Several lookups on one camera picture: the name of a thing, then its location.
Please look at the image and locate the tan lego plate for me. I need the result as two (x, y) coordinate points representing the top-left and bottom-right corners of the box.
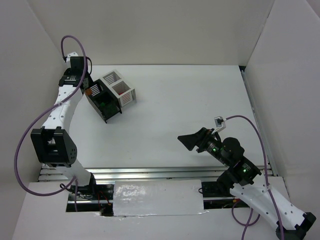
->
(85, 88), (92, 96)

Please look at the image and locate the green lego plate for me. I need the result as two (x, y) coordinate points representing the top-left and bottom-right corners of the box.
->
(104, 105), (118, 115)

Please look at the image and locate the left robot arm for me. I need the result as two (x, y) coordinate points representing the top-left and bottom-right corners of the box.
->
(30, 52), (97, 196)

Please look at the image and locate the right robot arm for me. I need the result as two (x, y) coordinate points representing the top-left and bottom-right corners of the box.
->
(177, 127), (316, 240)

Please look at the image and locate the black slotted container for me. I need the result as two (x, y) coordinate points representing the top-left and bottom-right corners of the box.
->
(84, 79), (122, 123)

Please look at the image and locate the white slotted container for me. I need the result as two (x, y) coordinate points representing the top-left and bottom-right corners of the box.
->
(99, 69), (136, 108)

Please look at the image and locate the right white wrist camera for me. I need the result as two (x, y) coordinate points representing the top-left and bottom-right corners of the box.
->
(213, 116), (226, 133)

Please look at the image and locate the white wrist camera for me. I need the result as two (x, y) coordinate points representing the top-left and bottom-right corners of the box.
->
(213, 116), (226, 133)
(64, 51), (79, 63)

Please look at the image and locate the aluminium front rail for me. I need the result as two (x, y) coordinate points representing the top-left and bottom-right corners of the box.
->
(37, 166), (272, 181)

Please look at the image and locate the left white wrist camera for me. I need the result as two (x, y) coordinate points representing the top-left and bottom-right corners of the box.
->
(64, 51), (79, 63)

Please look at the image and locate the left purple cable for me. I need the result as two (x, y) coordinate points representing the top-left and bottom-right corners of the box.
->
(13, 35), (88, 213)

